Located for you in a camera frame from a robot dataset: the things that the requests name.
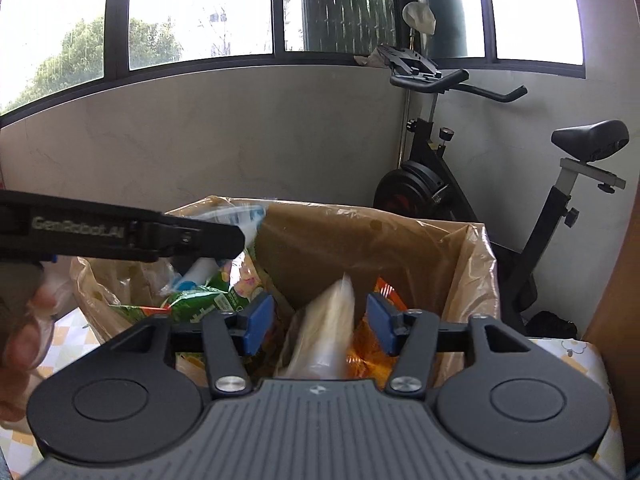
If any plastic-lined brown cardboard box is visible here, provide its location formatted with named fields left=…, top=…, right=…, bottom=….
left=70, top=194, right=502, bottom=392

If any person's left hand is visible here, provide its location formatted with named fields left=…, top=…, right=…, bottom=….
left=0, top=261, right=72, bottom=432

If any black exercise bike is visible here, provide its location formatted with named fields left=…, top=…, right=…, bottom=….
left=372, top=44, right=631, bottom=337

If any colourful cartoon snack packet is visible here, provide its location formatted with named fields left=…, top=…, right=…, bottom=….
left=215, top=250, right=271, bottom=312

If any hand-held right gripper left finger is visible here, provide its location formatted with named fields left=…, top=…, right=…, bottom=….
left=102, top=294, right=276, bottom=400

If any white and blue packet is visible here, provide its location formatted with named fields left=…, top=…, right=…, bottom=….
left=170, top=200, right=271, bottom=294

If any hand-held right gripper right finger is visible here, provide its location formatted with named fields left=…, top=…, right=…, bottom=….
left=366, top=292, right=538, bottom=400

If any clear packet of beige snacks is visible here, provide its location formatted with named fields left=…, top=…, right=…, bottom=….
left=275, top=272, right=359, bottom=382

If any crumpled rag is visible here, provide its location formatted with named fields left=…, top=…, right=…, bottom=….
left=353, top=47, right=389, bottom=69

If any wooden door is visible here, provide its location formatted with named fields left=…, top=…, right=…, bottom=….
left=580, top=0, right=640, bottom=480

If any white cloth on pole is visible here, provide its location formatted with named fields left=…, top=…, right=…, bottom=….
left=402, top=1, right=437, bottom=36

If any orange snack packet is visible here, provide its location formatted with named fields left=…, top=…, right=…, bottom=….
left=344, top=277, right=407, bottom=387

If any dark cloth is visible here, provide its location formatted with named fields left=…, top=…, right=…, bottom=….
left=525, top=310, right=579, bottom=339

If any black window frame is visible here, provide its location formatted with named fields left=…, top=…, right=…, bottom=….
left=0, top=0, right=587, bottom=129

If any green snack packet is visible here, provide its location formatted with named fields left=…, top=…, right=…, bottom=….
left=107, top=285, right=247, bottom=327

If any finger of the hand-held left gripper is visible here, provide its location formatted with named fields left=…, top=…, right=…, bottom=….
left=131, top=211, right=247, bottom=263

